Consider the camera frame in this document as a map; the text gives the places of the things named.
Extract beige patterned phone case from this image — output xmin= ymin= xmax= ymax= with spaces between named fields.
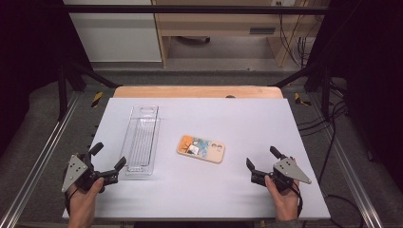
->
xmin=176 ymin=135 xmax=226 ymax=164

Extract black floor cables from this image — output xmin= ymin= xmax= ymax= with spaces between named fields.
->
xmin=297 ymin=79 xmax=366 ymax=228

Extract hand-held gripper cable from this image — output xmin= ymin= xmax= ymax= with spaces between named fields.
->
xmin=64 ymin=189 xmax=79 ymax=219
xmin=290 ymin=180 xmax=304 ymax=220

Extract black horizontal frame bar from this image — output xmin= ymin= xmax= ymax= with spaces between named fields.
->
xmin=63 ymin=4 xmax=331 ymax=15

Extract right hand-held gripper cable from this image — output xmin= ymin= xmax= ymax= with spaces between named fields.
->
xmin=290 ymin=180 xmax=304 ymax=220

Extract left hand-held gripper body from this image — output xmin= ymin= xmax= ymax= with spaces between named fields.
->
xmin=61 ymin=153 xmax=120 ymax=194

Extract left hand-held gripper cable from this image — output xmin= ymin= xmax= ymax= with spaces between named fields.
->
xmin=64 ymin=189 xmax=79 ymax=219

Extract light wooden desk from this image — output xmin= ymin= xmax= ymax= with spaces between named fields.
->
xmin=151 ymin=0 xmax=321 ymax=68

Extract person's right hand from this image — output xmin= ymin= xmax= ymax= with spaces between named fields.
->
xmin=264 ymin=175 xmax=301 ymax=222

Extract hanging black cable bundle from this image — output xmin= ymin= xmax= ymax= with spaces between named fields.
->
xmin=278 ymin=12 xmax=316 ymax=68

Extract grey desk handle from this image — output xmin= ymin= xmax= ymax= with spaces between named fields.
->
xmin=249 ymin=27 xmax=277 ymax=35

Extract wooden table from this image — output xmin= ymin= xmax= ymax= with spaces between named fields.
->
xmin=113 ymin=85 xmax=284 ymax=100

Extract white cabinet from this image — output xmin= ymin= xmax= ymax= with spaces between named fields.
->
xmin=63 ymin=0 xmax=163 ymax=64

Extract black curtain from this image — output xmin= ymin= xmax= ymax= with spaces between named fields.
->
xmin=307 ymin=0 xmax=403 ymax=185
xmin=0 ymin=0 xmax=93 ymax=157

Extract black metal stand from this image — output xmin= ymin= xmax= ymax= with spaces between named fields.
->
xmin=269 ymin=61 xmax=335 ymax=122
xmin=56 ymin=59 xmax=124 ymax=122

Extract aluminium frame rail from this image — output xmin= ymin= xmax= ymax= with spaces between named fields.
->
xmin=0 ymin=91 xmax=81 ymax=228
xmin=308 ymin=94 xmax=385 ymax=228

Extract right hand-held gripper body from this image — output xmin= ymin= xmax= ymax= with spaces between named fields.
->
xmin=251 ymin=157 xmax=312 ymax=193

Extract white table board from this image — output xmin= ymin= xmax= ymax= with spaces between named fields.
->
xmin=62 ymin=97 xmax=332 ymax=221

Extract yellow black tape strip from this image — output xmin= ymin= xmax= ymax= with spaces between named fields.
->
xmin=294 ymin=92 xmax=313 ymax=107
xmin=90 ymin=91 xmax=105 ymax=109

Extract clear plastic tray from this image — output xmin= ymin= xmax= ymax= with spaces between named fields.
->
xmin=118 ymin=104 xmax=161 ymax=177

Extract person's left hand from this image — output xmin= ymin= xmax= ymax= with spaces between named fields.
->
xmin=67 ymin=178 xmax=106 ymax=228

